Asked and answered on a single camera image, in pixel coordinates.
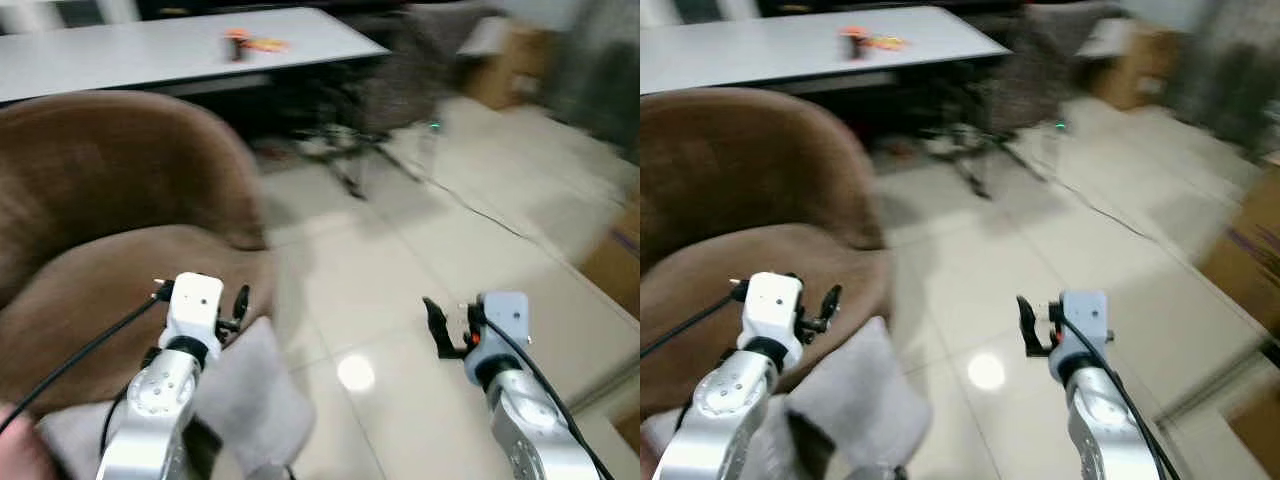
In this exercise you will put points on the cardboard box with white top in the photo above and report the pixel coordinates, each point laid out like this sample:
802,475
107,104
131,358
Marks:
1135,60
505,60

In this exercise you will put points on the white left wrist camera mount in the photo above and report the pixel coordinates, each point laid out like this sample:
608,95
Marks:
194,305
772,305

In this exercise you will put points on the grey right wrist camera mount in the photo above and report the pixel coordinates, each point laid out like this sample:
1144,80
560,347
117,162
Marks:
1085,320
503,325

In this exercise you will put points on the orange snack packet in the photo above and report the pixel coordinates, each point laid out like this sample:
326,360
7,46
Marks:
268,44
888,43

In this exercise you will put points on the white long table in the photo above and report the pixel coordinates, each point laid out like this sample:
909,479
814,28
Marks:
130,50
760,48

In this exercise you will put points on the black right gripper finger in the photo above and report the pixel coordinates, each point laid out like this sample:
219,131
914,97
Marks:
434,320
1027,318

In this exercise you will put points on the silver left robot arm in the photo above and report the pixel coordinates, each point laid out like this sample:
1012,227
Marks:
715,415
155,410

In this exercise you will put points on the dark cup with orange lid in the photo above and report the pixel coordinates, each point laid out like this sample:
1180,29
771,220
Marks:
236,46
853,44

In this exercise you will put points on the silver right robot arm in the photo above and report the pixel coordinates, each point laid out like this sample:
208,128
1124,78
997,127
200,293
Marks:
1105,420
530,420

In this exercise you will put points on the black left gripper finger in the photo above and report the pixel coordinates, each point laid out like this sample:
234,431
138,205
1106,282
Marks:
241,302
831,301

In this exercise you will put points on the black tripod stand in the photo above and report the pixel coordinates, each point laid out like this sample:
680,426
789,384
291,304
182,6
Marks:
970,150
345,150

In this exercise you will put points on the grey curtain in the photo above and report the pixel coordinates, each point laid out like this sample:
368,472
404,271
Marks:
1230,65
600,70

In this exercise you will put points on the brown velvet armchair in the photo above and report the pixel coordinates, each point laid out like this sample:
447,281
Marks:
740,170
100,170

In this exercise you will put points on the brown cardboard box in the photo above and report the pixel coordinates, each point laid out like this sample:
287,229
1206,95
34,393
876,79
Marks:
1245,255
618,265

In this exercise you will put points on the dark grey fabric chair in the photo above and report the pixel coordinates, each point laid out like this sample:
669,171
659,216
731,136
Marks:
1040,65
420,70

